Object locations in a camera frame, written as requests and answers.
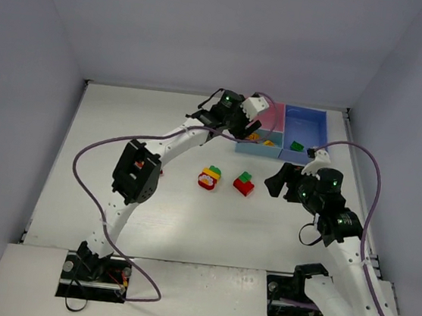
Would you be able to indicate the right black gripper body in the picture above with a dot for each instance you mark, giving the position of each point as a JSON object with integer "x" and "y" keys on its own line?
{"x": 290, "y": 181}

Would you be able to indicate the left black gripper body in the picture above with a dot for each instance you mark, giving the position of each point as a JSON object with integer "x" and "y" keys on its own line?
{"x": 244, "y": 123}

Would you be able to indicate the yellow rounded lego brick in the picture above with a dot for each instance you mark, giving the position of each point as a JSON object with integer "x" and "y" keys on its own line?
{"x": 253, "y": 137}

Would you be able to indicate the green rounded lego brick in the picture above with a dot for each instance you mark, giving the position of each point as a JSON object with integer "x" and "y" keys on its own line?
{"x": 295, "y": 146}

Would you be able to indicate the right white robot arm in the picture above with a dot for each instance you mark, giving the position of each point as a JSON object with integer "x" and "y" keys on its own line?
{"x": 342, "y": 235}

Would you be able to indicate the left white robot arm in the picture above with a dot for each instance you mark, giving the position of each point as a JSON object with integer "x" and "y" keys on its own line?
{"x": 136, "y": 174}

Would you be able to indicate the small yellow lego brick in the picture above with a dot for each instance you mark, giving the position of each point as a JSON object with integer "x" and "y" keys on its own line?
{"x": 269, "y": 143}

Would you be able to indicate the red green lego stack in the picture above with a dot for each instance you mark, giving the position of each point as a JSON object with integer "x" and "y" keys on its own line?
{"x": 243, "y": 183}

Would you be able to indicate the light blue container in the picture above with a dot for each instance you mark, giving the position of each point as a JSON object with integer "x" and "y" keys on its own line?
{"x": 257, "y": 148}

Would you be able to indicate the flower lego stack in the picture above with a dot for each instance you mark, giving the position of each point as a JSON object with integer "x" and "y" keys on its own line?
{"x": 209, "y": 177}

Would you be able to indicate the dark blue container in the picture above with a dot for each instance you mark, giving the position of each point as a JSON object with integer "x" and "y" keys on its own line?
{"x": 308, "y": 127}

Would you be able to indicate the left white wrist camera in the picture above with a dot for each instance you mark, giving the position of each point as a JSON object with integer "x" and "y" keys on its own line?
{"x": 253, "y": 106}

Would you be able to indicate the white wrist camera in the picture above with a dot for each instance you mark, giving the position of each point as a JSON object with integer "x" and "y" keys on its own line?
{"x": 253, "y": 106}
{"x": 319, "y": 159}

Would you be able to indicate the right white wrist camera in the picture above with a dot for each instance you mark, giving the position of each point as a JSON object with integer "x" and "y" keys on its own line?
{"x": 319, "y": 159}

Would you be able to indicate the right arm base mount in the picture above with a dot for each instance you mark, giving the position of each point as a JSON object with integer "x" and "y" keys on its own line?
{"x": 284, "y": 300}

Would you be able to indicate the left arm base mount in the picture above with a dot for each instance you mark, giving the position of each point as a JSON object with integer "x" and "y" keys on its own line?
{"x": 107, "y": 283}

